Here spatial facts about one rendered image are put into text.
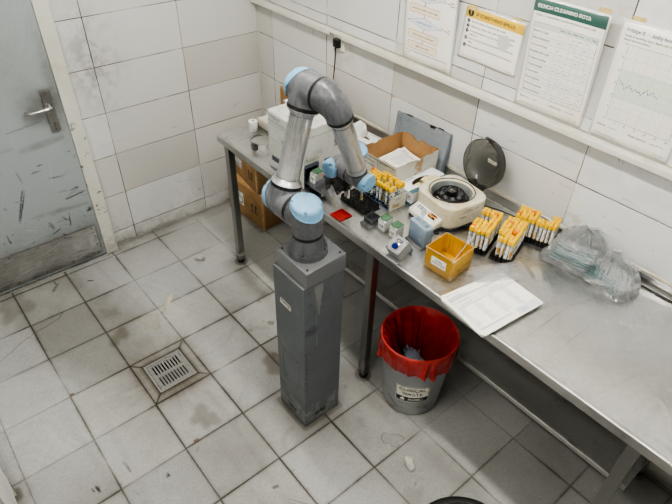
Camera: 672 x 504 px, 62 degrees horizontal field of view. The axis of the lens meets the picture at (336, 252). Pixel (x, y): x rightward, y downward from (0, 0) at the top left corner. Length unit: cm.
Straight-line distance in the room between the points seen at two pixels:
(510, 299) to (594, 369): 37
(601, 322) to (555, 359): 28
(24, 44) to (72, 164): 67
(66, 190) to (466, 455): 255
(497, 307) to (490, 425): 91
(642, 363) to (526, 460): 90
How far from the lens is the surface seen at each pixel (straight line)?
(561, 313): 217
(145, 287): 352
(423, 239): 226
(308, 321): 221
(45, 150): 341
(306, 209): 196
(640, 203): 232
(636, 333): 222
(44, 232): 362
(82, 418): 299
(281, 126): 260
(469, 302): 208
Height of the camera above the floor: 229
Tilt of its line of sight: 39 degrees down
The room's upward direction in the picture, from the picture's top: 2 degrees clockwise
